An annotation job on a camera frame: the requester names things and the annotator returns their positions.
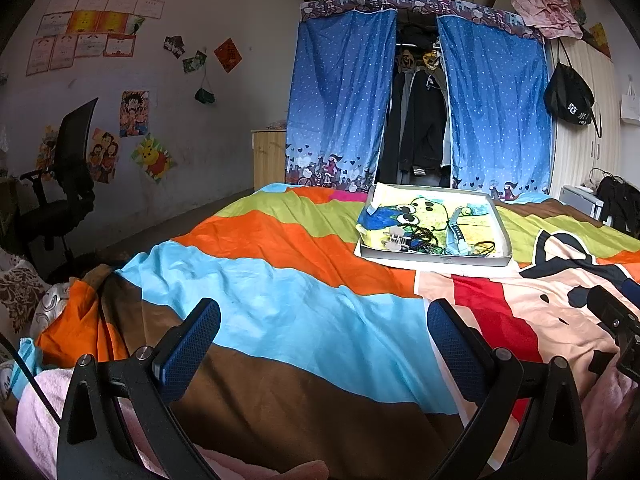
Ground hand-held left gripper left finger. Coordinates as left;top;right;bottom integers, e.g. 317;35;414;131
56;297;222;480

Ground colourful striped blanket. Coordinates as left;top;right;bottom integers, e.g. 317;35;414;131
35;182;640;480

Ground hanging dark clothes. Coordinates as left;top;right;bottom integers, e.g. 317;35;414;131
380;25;453;186

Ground black cable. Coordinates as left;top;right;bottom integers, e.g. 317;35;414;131
0;332;63;421

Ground white storage box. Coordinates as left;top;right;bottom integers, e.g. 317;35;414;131
559;185;601;218

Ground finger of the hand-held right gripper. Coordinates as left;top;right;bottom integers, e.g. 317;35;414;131
586;284;640;341

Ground pink towel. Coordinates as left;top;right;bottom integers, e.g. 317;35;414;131
15;367;166;480

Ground black drawstring bag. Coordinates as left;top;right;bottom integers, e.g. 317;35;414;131
543;40;601;136

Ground black office chair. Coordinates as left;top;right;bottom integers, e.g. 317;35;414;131
20;97;99;281

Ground dark green hanging pouch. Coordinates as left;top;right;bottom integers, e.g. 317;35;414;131
194;72;216;105

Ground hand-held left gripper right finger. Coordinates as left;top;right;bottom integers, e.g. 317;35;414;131
426;298;588;480

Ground cartoon wall poster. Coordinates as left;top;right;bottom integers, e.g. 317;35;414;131
37;125;61;181

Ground group of wall certificates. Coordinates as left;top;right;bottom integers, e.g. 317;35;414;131
25;0;166;77

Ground white tray with cartoon drawing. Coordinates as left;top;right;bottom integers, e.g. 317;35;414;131
354;182;513;267

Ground wooden cabinet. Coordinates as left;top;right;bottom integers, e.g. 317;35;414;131
251;127;287;192

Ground brown patterned pillow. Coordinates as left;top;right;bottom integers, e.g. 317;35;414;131
0;247;71;341

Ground pink cloth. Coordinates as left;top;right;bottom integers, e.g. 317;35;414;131
512;0;583;41

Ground cream wardrobe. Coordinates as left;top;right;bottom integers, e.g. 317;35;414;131
547;35;640;196

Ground blue fabric wardrobe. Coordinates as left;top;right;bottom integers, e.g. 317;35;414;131
284;0;553;196

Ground black bead necklace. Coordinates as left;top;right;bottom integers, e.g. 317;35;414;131
400;225;446;256

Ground yellow bear poster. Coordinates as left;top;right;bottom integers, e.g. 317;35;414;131
131;133;177;184

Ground white paper bag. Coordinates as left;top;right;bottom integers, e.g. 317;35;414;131
620;75;640;126

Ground anime character poster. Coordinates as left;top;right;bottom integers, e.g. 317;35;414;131
119;90;150;138

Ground cartoon family poster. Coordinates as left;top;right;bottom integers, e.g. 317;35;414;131
86;129;121;184

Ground red paper square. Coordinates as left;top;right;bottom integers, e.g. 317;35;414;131
213;37;244;73

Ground orange painting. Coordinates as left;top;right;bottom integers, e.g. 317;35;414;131
587;22;612;58

